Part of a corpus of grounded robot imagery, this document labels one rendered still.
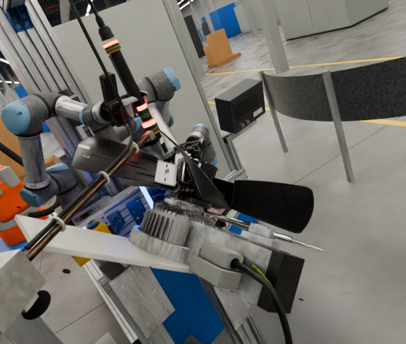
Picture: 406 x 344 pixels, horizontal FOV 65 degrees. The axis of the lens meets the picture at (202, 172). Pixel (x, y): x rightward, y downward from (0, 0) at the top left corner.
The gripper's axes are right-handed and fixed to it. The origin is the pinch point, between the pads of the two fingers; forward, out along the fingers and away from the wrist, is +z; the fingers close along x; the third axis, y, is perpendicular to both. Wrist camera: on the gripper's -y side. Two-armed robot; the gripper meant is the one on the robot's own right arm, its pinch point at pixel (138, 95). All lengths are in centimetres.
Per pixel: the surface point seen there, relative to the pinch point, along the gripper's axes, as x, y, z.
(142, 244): 25.9, 33.3, 7.0
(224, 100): -62, 25, -23
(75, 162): 25.9, 7.2, -2.1
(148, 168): 10.3, 19.0, 2.4
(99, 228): 18, 41, -37
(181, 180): 5.8, 26.0, 8.2
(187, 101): -162, 46, -155
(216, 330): -5, 132, -39
